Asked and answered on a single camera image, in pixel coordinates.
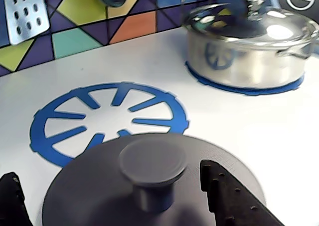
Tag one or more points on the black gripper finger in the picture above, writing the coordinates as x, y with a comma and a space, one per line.
12, 203
231, 201

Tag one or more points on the dark grey round lid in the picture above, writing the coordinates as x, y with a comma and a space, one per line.
99, 191

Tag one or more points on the shiny steel pot lid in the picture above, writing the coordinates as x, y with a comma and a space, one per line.
274, 29

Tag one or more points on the stainless steel pot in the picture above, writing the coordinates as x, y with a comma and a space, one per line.
249, 66

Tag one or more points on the perforated metal spatula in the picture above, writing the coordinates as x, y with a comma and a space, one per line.
26, 26

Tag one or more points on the colourful geometric backsplash panel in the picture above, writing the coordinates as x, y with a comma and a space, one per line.
139, 24

